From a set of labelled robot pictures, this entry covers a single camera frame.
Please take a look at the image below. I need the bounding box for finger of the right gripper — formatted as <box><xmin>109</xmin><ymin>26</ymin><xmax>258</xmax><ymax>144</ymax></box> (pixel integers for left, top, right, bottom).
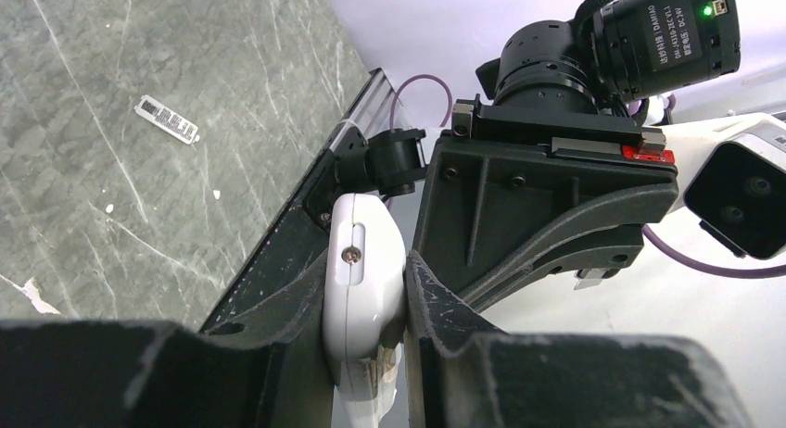
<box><xmin>412</xmin><ymin>137</ymin><xmax>678</xmax><ymax>310</ymax></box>

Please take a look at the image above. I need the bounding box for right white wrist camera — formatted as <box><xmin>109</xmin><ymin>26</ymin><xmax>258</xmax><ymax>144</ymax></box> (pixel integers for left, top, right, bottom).
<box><xmin>662</xmin><ymin>113</ymin><xmax>785</xmax><ymax>260</ymax></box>

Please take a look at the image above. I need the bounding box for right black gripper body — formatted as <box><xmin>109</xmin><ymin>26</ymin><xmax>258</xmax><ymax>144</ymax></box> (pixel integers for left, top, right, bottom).
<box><xmin>451</xmin><ymin>98</ymin><xmax>676</xmax><ymax>165</ymax></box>

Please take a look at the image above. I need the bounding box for white AC remote control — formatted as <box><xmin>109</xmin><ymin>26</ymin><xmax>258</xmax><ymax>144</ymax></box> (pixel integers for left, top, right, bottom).
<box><xmin>322</xmin><ymin>199</ymin><xmax>407</xmax><ymax>427</ymax></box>

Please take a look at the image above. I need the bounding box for white battery cover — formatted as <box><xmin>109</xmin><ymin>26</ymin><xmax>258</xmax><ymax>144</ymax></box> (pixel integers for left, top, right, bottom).
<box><xmin>133</xmin><ymin>94</ymin><xmax>200</xmax><ymax>145</ymax></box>

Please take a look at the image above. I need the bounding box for aluminium frame rail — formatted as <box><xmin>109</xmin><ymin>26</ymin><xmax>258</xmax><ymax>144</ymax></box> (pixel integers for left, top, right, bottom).
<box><xmin>327</xmin><ymin>69</ymin><xmax>395</xmax><ymax>156</ymax></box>

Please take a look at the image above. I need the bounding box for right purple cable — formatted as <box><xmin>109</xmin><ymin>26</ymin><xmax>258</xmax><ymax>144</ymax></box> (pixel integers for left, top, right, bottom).
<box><xmin>389</xmin><ymin>73</ymin><xmax>786</xmax><ymax>281</ymax></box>

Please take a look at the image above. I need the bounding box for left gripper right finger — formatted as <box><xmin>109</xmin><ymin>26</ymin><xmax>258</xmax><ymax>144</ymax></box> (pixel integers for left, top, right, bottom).
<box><xmin>404</xmin><ymin>251</ymin><xmax>752</xmax><ymax>427</ymax></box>

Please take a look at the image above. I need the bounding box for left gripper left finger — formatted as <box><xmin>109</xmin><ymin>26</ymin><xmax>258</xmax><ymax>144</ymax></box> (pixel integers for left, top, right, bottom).
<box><xmin>1</xmin><ymin>256</ymin><xmax>334</xmax><ymax>427</ymax></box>

